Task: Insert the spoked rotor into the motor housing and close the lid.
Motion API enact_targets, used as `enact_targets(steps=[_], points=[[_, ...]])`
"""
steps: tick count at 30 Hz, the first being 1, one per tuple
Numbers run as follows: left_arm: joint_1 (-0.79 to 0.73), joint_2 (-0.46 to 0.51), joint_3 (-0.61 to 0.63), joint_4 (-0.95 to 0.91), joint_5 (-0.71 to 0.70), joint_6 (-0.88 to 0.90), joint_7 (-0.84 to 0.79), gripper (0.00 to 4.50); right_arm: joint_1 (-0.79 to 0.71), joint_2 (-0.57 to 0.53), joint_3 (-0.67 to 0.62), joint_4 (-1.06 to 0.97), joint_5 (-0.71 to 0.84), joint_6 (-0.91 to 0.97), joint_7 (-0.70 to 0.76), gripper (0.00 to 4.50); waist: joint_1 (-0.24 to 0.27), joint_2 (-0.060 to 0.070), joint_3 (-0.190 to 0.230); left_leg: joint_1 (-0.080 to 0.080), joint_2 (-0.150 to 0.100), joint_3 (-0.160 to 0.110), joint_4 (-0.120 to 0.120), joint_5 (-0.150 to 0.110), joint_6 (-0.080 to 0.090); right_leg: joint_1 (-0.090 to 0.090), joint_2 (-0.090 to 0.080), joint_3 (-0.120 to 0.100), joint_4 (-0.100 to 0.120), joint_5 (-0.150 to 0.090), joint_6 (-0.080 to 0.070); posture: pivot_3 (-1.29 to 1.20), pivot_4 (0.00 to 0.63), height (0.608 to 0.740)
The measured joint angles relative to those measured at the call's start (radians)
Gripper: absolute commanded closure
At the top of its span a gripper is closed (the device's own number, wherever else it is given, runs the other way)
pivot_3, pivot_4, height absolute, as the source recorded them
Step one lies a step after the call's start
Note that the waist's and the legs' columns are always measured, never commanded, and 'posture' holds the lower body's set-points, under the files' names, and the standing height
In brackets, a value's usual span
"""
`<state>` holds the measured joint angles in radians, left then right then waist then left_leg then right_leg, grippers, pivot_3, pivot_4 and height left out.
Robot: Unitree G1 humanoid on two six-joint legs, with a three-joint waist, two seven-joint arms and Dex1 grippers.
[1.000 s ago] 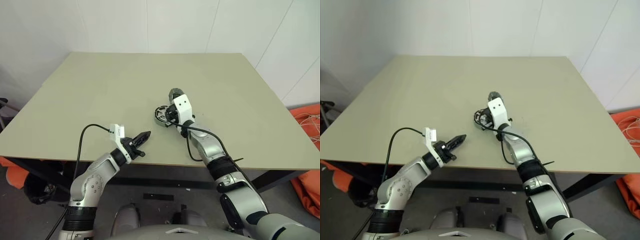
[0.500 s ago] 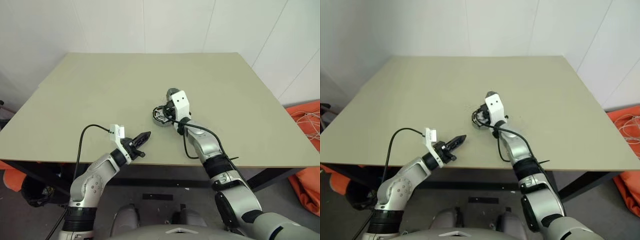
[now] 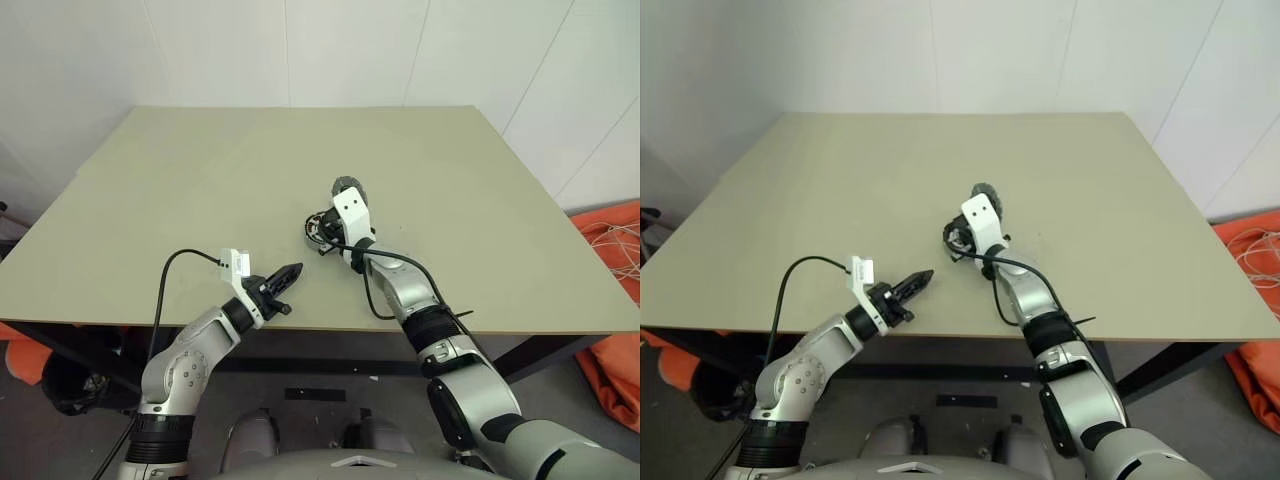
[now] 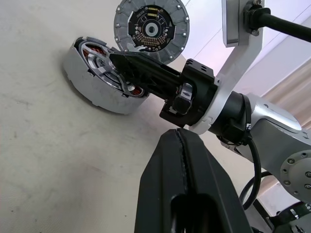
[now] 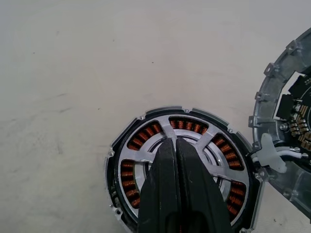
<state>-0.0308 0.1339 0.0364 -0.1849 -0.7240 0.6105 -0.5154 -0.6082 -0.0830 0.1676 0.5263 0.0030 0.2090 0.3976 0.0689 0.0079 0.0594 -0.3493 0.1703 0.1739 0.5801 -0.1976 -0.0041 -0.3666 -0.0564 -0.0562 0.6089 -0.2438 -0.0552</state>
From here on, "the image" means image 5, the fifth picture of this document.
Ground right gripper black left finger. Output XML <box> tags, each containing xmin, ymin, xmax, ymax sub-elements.
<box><xmin>137</xmin><ymin>138</ymin><xmax>182</xmax><ymax>233</ymax></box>

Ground silver motor housing lid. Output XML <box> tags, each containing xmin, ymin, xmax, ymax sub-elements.
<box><xmin>247</xmin><ymin>25</ymin><xmax>311</xmax><ymax>219</ymax></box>

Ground white motor wire bundle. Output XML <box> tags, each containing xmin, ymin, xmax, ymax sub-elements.
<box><xmin>250</xmin><ymin>145</ymin><xmax>311</xmax><ymax>162</ymax></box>

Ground silver spoked rotor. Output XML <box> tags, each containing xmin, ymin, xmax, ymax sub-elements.
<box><xmin>113</xmin><ymin>113</ymin><xmax>254</xmax><ymax>230</ymax></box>

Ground silver motor housing copper coils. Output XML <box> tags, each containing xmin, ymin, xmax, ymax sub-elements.
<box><xmin>104</xmin><ymin>104</ymin><xmax>266</xmax><ymax>233</ymax></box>

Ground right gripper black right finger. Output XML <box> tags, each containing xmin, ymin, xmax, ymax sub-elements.
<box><xmin>175</xmin><ymin>138</ymin><xmax>232</xmax><ymax>233</ymax></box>

